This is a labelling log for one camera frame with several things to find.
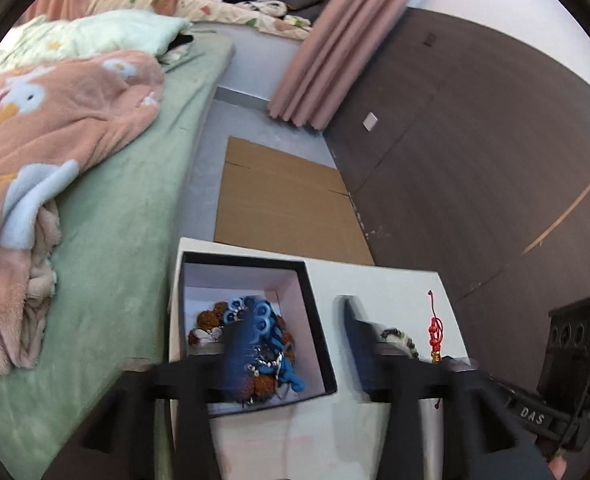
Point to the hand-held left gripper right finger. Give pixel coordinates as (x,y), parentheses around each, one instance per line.
(362,350)

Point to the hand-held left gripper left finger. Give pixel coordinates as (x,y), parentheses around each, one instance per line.
(240,355)

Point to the blue flower ornament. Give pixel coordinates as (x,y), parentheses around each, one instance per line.
(260,315)

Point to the black jewelry box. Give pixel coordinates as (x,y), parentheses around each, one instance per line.
(320,335)

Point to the red knot tassel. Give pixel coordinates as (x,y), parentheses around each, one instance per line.
(435,330)

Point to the person's right hand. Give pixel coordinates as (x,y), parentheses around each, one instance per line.
(559,470)

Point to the black speaker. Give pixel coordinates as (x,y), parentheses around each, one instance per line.
(572,355)

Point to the brown cardboard sheet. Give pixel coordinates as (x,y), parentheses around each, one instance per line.
(285,205)

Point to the green bed sheet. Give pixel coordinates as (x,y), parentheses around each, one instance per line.
(125,240)

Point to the pink duck printed blanket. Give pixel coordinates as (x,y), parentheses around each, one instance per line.
(50,130)

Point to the wide pink curtain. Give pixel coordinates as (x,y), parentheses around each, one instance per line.
(340,50)

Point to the pale green quilt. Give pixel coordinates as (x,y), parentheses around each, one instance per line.
(115,32)

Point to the bear printed quilt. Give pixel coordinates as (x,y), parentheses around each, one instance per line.
(200,10)

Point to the white wall outlet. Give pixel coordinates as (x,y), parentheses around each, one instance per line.
(371,121)

